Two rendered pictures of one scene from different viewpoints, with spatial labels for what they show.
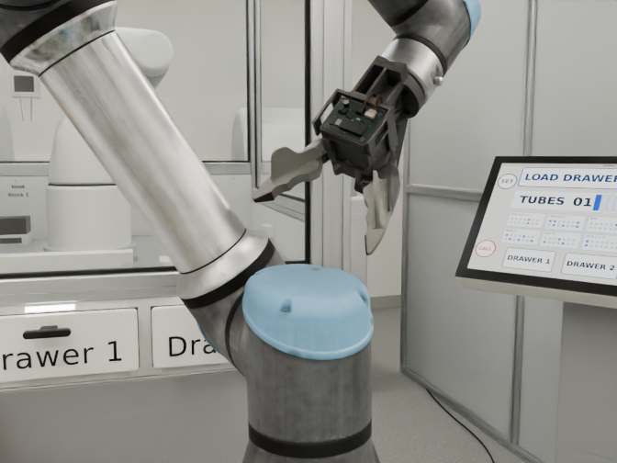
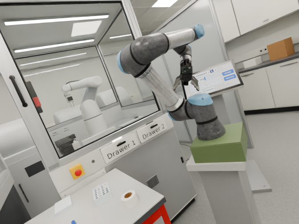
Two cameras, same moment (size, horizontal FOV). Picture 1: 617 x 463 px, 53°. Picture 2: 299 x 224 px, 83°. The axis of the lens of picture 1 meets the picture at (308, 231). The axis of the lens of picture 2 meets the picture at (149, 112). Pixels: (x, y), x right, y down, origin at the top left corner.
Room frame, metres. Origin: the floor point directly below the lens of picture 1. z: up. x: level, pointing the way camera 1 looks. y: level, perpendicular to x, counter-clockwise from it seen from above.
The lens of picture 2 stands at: (-0.21, 0.52, 1.22)
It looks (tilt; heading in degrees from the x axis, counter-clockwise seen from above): 8 degrees down; 343
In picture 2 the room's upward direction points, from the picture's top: 20 degrees counter-clockwise
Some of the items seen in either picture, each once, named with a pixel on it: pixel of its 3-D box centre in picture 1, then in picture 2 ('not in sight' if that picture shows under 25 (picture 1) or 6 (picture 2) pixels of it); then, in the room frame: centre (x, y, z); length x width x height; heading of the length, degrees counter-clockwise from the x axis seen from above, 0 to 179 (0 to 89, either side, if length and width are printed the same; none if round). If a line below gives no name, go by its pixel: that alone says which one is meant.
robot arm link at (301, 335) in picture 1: (305, 343); (200, 106); (0.57, 0.00, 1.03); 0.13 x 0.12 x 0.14; 25
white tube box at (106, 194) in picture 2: not in sight; (102, 193); (0.71, 0.65, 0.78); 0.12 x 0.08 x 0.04; 4
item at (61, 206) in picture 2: not in sight; (63, 205); (0.83, 0.87, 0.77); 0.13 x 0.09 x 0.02; 11
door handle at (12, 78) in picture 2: not in sight; (18, 90); (0.92, 0.86, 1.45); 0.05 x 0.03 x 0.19; 15
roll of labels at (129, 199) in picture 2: not in sight; (129, 198); (0.53, 0.53, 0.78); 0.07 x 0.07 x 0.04
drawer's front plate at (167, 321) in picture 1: (232, 332); (152, 129); (1.13, 0.14, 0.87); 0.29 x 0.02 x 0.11; 105
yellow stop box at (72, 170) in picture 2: not in sight; (77, 171); (0.95, 0.76, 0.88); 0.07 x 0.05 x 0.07; 105
